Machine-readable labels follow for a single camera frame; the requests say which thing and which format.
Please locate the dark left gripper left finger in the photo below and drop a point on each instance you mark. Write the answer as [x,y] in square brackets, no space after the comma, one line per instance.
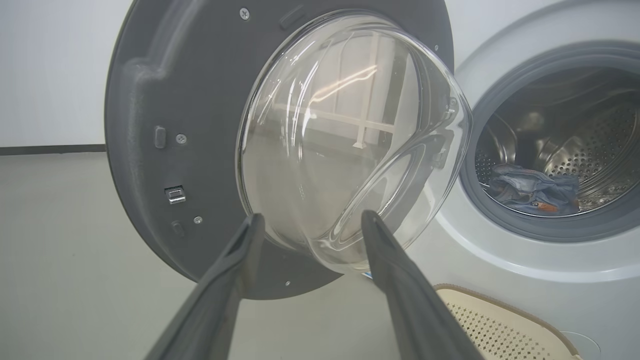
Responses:
[215,305]

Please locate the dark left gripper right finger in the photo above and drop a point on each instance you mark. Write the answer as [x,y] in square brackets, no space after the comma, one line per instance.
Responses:
[415,305]

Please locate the blue cartoon print garment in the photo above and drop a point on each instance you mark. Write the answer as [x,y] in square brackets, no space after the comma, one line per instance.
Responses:
[557,192]
[507,182]

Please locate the black round glass washer door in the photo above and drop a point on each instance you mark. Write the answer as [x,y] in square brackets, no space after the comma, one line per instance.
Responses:
[200,100]

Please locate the white front-load washing machine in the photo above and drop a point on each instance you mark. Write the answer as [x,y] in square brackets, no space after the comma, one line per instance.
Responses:
[500,280]

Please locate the cream perforated laundry basket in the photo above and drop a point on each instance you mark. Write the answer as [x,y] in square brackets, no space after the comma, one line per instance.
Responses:
[500,330]

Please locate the round white filter cover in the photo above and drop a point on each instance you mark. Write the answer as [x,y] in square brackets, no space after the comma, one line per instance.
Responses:
[582,345]

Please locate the dark wall baseboard strip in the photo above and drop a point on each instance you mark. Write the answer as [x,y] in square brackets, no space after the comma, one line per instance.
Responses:
[50,149]

